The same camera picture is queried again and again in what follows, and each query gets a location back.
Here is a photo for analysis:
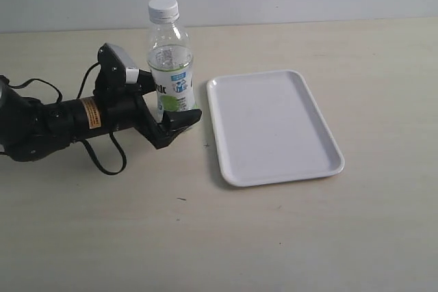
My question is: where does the white bottle cap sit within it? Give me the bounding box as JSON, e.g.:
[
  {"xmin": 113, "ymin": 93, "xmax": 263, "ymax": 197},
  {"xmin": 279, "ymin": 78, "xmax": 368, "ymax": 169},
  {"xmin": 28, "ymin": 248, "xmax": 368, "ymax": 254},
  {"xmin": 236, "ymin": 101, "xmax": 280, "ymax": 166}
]
[{"xmin": 148, "ymin": 0, "xmax": 179, "ymax": 20}]

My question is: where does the clear plastic drink bottle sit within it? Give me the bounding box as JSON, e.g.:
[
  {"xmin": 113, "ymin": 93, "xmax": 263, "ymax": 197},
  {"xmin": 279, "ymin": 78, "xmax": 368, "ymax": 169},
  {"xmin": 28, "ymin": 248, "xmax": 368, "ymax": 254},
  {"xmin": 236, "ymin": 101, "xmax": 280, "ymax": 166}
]
[{"xmin": 147, "ymin": 15, "xmax": 197, "ymax": 120}]

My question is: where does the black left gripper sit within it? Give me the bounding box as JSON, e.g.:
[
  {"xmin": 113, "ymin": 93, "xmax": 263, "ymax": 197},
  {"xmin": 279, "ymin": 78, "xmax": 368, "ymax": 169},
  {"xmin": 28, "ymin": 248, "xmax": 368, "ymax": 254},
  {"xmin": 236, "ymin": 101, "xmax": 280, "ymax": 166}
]
[{"xmin": 93, "ymin": 70, "xmax": 202, "ymax": 149}]

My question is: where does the white plastic tray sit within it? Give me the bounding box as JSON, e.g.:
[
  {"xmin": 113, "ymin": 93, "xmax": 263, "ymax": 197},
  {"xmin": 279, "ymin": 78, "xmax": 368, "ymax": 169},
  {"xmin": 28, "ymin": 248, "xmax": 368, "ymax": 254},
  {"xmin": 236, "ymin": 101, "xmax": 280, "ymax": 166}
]
[{"xmin": 206, "ymin": 69, "xmax": 345, "ymax": 187}]

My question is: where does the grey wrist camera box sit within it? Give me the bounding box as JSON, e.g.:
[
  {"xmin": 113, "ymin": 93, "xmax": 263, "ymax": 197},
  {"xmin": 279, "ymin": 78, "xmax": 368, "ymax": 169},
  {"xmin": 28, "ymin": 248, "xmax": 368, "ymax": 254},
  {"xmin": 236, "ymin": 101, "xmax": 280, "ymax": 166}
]
[{"xmin": 97, "ymin": 42, "xmax": 140, "ymax": 88}]

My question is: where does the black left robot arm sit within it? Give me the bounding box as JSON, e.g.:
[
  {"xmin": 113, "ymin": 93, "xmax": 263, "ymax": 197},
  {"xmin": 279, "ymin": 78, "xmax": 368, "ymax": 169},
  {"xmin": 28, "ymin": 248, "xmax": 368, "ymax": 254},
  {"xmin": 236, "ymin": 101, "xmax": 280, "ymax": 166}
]
[{"xmin": 1, "ymin": 69, "xmax": 202, "ymax": 162}]

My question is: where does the black camera cable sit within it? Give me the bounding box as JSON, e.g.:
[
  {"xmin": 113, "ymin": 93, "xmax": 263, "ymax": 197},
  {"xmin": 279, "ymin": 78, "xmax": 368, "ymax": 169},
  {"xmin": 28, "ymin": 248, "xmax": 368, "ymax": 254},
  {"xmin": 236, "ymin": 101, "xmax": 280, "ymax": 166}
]
[{"xmin": 0, "ymin": 62, "xmax": 127, "ymax": 176}]

